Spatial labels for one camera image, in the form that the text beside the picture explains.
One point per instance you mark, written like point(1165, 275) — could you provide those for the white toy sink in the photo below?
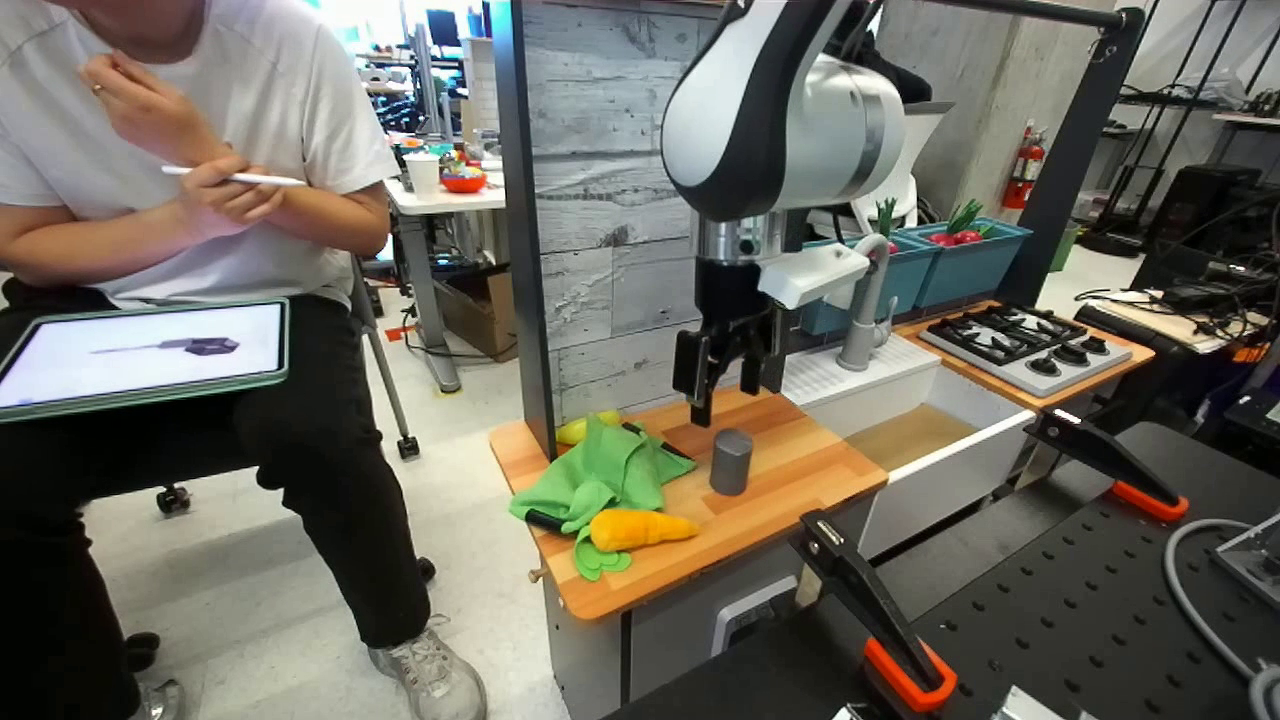
point(923, 466)

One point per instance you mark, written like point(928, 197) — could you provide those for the toy gas stove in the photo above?
point(1023, 347)

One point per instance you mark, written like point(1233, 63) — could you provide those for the white cabinet base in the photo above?
point(695, 621)

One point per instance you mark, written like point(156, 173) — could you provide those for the thin black frame post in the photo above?
point(527, 225)

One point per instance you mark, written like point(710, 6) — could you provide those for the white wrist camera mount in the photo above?
point(823, 275)

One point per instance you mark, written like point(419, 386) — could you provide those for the small yellow plush piece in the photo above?
point(575, 428)

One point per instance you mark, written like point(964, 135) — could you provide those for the person right hand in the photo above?
point(230, 197)

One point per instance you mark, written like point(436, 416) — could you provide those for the person left hand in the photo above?
point(143, 107)

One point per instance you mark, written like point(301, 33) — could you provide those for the red tomato toy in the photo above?
point(963, 238)

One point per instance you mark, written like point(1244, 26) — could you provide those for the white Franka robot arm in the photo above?
point(826, 122)

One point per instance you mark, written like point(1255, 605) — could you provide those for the person right forearm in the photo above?
point(94, 241)

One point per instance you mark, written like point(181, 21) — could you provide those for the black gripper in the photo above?
point(728, 307)

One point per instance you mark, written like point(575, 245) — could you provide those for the cardboard box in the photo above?
point(481, 310)

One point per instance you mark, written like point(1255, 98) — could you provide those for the yellow plush carrot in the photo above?
point(640, 528)

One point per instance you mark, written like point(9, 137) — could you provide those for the grey cylinder object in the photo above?
point(728, 466)

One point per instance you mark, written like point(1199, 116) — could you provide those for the green vegetable toy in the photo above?
point(963, 218)

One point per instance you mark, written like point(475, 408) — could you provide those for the red fire extinguisher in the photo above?
point(1024, 166)

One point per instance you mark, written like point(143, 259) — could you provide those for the wooden stove counter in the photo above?
point(1132, 358)

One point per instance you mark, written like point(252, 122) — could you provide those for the green cloth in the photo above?
point(592, 475)

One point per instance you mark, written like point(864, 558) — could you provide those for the black orange clamp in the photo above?
point(1114, 466)
point(873, 612)

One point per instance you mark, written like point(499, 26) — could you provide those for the grey toy faucet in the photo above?
point(864, 312)

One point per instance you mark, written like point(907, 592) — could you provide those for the white cup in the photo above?
point(421, 171)

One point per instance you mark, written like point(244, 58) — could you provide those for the person in white t-shirt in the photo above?
point(265, 81)

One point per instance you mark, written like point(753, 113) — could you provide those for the white stylus pen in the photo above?
point(275, 176)

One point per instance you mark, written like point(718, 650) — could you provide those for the long teal planter box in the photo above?
point(975, 265)

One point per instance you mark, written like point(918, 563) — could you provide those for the red bowl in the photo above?
point(465, 181)

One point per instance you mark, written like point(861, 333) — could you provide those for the wooden counter board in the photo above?
point(784, 481)

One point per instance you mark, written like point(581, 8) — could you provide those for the tablet computer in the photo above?
point(147, 353)

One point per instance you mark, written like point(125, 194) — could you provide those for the black frame post with bar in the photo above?
point(1064, 163)

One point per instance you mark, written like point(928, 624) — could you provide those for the grey wood backsplash panel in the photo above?
point(607, 203)

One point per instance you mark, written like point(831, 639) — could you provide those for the person left forearm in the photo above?
point(334, 223)

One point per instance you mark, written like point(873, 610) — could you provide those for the white work table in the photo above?
point(445, 203)

